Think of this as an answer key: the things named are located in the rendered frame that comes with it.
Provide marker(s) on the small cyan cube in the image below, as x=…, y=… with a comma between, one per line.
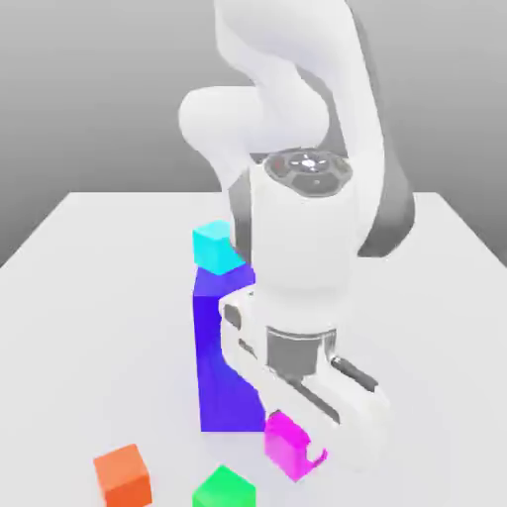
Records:
x=212, y=247

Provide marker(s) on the small orange cube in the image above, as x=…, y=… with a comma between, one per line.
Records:
x=122, y=475

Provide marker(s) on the small green cube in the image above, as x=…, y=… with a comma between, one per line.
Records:
x=223, y=489

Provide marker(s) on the small magenta cube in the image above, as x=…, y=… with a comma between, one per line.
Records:
x=287, y=443

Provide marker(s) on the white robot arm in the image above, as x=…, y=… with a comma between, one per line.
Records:
x=301, y=245

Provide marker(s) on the large blue box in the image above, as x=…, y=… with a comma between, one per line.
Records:
x=222, y=392

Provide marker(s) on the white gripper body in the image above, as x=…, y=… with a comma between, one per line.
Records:
x=356, y=427

